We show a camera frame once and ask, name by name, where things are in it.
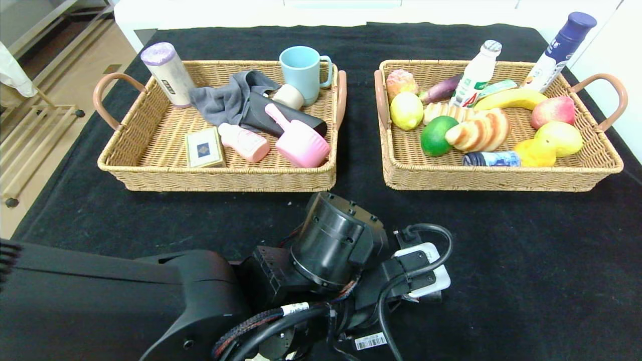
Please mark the grey cloth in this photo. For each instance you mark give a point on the grey cloth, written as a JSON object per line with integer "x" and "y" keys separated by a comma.
{"x": 220, "y": 103}

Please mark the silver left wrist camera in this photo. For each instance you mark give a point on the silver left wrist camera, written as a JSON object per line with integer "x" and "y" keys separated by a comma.
{"x": 431, "y": 250}

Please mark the yellow banana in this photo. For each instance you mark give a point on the yellow banana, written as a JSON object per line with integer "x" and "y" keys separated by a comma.
{"x": 516, "y": 98}

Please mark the small beige cup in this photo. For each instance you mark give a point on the small beige cup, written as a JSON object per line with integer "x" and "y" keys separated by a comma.
{"x": 288, "y": 97}

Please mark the black glasses case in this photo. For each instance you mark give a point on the black glasses case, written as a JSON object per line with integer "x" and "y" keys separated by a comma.
{"x": 306, "y": 119}

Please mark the light blue mug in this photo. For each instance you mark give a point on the light blue mug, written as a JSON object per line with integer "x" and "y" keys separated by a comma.
{"x": 301, "y": 70}

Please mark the sliced bread loaf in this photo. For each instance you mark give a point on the sliced bread loaf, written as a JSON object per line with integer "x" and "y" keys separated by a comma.
{"x": 441, "y": 111}

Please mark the pink saucepan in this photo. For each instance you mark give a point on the pink saucepan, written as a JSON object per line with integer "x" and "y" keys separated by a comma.
{"x": 301, "y": 145}

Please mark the red apple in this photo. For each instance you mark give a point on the red apple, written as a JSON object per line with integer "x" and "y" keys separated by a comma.
{"x": 554, "y": 111}

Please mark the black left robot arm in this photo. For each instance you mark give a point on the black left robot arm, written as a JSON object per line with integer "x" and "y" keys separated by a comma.
{"x": 125, "y": 301}

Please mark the white hanging cloth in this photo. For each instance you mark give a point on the white hanging cloth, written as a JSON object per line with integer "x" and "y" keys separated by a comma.
{"x": 12, "y": 75}

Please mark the white tumbler with purple lid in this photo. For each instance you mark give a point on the white tumbler with purple lid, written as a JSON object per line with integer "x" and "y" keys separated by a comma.
{"x": 168, "y": 75}

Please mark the grey shelf frame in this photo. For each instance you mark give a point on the grey shelf frame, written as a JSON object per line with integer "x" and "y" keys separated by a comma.
{"x": 88, "y": 17}

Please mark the yellow lemon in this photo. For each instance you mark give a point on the yellow lemon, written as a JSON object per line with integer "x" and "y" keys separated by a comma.
{"x": 406, "y": 110}

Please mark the purple eggplant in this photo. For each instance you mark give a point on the purple eggplant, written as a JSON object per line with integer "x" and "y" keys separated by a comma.
{"x": 439, "y": 90}

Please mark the white milk drink bottle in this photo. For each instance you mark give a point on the white milk drink bottle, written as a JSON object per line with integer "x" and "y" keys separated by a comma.
{"x": 474, "y": 80}

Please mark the yellow mango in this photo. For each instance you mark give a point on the yellow mango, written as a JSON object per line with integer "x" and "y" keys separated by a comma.
{"x": 564, "y": 138}

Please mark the green lime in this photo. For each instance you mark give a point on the green lime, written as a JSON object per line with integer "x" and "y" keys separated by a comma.
{"x": 436, "y": 138}

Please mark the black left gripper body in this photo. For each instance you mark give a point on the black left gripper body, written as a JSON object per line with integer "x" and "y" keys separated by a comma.
{"x": 370, "y": 341}

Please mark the wooden rack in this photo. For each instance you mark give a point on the wooden rack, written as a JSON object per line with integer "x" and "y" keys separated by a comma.
{"x": 45, "y": 118}

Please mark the pink plastic bottle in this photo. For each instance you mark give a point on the pink plastic bottle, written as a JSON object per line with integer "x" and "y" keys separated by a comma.
{"x": 246, "y": 143}

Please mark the beige card box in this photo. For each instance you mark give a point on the beige card box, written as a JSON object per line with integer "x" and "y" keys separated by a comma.
{"x": 203, "y": 148}

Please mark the orange pink peach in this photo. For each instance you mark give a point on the orange pink peach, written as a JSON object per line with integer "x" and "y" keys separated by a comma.
{"x": 401, "y": 82}

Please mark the white bottle with blue cap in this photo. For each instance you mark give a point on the white bottle with blue cap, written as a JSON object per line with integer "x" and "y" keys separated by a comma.
{"x": 562, "y": 45}

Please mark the toy croissant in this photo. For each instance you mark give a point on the toy croissant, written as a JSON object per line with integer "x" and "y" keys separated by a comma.
{"x": 481, "y": 131}

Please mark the black table cloth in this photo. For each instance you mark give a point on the black table cloth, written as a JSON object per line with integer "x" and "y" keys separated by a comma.
{"x": 241, "y": 37}

